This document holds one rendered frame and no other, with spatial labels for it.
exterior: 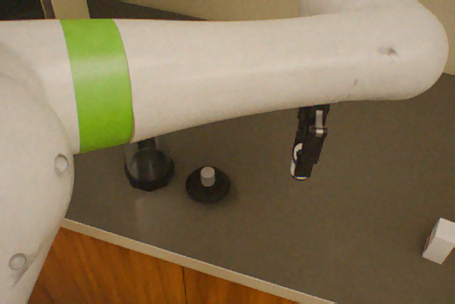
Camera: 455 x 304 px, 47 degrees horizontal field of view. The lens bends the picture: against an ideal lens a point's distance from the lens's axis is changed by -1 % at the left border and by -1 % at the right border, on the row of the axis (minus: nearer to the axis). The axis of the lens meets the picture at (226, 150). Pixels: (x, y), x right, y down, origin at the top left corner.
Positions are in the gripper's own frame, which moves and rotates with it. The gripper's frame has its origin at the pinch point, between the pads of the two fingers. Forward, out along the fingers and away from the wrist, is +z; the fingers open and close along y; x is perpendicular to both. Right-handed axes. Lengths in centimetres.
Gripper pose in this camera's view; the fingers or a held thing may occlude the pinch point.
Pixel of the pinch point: (303, 154)
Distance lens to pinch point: 93.6
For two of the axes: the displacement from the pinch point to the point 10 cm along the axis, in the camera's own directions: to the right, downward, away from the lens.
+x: 10.0, 0.3, 0.1
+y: -0.2, 7.9, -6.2
